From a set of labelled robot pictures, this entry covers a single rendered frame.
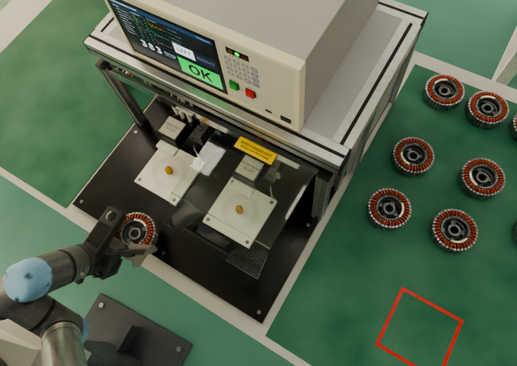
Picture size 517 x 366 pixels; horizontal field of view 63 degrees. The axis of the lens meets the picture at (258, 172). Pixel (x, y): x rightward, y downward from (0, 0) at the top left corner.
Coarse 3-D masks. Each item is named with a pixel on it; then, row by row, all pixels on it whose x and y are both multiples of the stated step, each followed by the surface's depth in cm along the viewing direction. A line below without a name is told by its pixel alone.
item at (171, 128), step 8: (192, 104) 116; (168, 120) 112; (176, 120) 112; (184, 120) 114; (160, 128) 111; (168, 128) 111; (176, 128) 111; (184, 128) 110; (192, 128) 114; (200, 128) 120; (160, 136) 112; (168, 136) 110; (176, 136) 110; (184, 136) 112; (160, 144) 114; (168, 144) 114; (176, 144) 110; (168, 152) 112; (176, 152) 113
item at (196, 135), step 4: (204, 124) 122; (196, 128) 121; (204, 128) 121; (208, 128) 122; (192, 132) 121; (196, 132) 121; (200, 132) 121; (204, 132) 121; (208, 132) 123; (192, 136) 122; (196, 136) 120; (200, 136) 120; (204, 136) 122; (208, 136) 125; (192, 140) 126; (196, 140) 124; (200, 140) 122; (204, 140) 123; (200, 144) 125; (204, 144) 124
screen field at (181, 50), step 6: (180, 48) 82; (186, 48) 81; (180, 54) 84; (186, 54) 83; (192, 54) 81; (198, 54) 80; (198, 60) 82; (204, 60) 81; (210, 60) 80; (210, 66) 82; (216, 66) 80
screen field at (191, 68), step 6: (180, 60) 87; (186, 60) 85; (186, 66) 88; (192, 66) 86; (198, 66) 84; (192, 72) 88; (198, 72) 87; (204, 72) 86; (210, 72) 84; (204, 78) 88; (210, 78) 86; (216, 78) 85; (216, 84) 87
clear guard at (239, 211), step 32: (224, 128) 93; (224, 160) 90; (256, 160) 89; (288, 160) 88; (192, 192) 87; (224, 192) 87; (256, 192) 86; (288, 192) 86; (224, 224) 84; (256, 224) 83; (256, 256) 83
